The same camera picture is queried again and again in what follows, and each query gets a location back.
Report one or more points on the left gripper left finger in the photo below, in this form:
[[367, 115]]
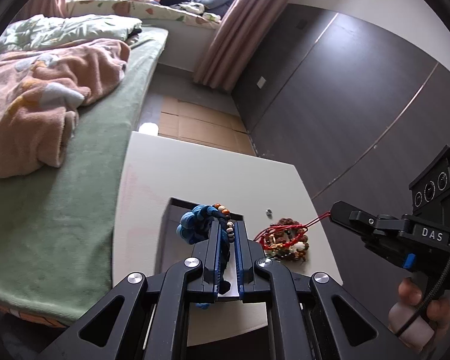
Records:
[[214, 254]]

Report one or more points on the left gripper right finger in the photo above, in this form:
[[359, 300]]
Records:
[[244, 263]]

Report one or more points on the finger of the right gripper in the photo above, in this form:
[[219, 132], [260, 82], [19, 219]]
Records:
[[352, 219]]

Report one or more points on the dark wardrobe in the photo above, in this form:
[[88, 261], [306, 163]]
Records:
[[358, 110]]

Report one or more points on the green bed mattress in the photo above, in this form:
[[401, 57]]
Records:
[[56, 224]]

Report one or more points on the pink right curtain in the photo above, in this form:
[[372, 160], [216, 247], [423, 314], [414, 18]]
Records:
[[242, 29]]

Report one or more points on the pink fleece blanket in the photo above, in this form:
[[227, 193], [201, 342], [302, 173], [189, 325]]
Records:
[[40, 94]]

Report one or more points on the floral window seat cushion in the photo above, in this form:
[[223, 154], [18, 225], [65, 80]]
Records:
[[140, 10]]

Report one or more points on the floral green quilt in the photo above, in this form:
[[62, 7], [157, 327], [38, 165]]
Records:
[[42, 33]]

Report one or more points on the wall light switch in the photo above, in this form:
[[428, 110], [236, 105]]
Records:
[[261, 82]]

